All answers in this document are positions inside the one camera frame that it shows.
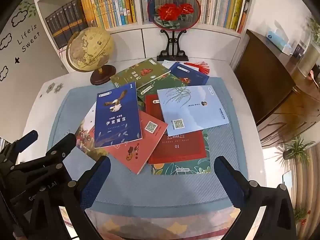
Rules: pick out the olive green insect book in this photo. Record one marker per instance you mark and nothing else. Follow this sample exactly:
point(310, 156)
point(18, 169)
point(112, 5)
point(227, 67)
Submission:
point(135, 77)

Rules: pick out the patterned chair cushion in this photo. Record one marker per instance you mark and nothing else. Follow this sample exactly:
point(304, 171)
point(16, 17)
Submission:
point(162, 225)

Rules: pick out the blue white tissue box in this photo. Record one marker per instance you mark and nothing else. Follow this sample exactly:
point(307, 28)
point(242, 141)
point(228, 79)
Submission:
point(277, 40)

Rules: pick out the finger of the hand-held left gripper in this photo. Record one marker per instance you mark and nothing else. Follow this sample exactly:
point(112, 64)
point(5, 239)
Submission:
point(62, 145)
point(28, 137)

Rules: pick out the pale picture book blue figure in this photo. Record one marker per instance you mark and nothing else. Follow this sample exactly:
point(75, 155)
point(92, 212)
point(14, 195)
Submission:
point(85, 137)

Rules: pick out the white bookcase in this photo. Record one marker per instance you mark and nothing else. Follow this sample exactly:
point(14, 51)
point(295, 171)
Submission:
point(125, 36)

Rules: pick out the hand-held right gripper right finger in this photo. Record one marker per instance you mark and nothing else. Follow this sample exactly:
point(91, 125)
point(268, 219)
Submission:
point(226, 180)

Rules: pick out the cartoon wall decals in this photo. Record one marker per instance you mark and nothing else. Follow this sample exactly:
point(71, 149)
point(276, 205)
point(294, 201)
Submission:
point(27, 40)

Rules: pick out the red tassel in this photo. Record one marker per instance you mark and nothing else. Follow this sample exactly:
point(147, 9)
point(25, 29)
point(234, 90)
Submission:
point(200, 67)

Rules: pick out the light blue textured mat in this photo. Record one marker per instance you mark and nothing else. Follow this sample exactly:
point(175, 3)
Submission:
point(220, 155)

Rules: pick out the spiky leaf potted plant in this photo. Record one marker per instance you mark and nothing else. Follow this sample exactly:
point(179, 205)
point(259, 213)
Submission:
point(297, 147)

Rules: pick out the embroidered round fan on stand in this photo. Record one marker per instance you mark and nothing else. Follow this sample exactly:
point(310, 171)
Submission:
point(172, 12)

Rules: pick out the dark green beetle book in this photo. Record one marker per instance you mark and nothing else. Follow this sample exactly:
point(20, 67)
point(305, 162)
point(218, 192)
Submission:
point(185, 170)

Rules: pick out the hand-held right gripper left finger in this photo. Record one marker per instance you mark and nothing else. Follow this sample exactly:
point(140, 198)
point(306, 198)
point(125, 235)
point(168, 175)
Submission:
point(96, 182)

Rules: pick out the light blue willow book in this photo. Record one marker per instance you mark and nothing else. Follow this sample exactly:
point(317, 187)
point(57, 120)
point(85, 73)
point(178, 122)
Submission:
point(200, 115)

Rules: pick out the dark red book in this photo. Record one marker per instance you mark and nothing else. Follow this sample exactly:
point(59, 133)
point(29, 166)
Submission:
point(180, 150)

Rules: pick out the navy blue book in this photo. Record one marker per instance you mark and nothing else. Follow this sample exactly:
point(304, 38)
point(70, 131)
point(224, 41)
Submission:
point(185, 72)

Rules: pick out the brown wooden cabinet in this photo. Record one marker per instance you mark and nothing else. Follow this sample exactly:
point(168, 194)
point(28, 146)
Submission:
point(265, 80)

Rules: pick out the potted green plant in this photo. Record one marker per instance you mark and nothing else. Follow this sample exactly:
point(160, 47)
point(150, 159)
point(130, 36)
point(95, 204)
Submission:
point(315, 30)

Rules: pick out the shelf books with dark volumes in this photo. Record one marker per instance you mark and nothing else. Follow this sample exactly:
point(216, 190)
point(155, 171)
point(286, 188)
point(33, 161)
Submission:
point(105, 7)

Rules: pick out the dark blue eagle book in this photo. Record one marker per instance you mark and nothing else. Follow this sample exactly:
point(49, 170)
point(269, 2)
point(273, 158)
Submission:
point(117, 120)

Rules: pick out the coral red book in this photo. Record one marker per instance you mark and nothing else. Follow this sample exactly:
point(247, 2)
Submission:
point(140, 152)

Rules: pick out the white paper card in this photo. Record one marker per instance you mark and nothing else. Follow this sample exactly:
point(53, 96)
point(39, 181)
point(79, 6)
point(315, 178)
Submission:
point(168, 63)

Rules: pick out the bright green leafy book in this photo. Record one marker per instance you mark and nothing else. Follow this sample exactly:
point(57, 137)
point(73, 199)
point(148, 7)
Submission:
point(170, 85)

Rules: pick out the shelf books with pale spines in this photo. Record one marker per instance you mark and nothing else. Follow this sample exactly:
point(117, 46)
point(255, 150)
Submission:
point(220, 5)

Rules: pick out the antique style desk globe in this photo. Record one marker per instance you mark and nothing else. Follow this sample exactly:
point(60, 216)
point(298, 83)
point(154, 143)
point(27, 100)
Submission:
point(90, 47)

